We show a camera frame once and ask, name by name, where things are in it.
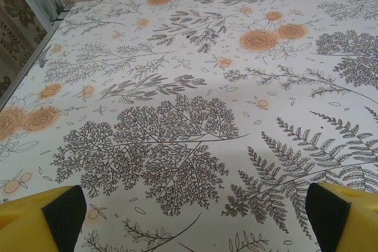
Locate floral patterned table cover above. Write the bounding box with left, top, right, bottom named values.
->
left=0, top=0, right=378, bottom=252

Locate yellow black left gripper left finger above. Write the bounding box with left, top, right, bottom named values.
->
left=0, top=185, right=87, bottom=252

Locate aluminium table side rail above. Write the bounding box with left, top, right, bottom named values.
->
left=0, top=6, right=70, bottom=111

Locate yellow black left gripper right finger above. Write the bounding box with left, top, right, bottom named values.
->
left=305, top=181, right=378, bottom=252

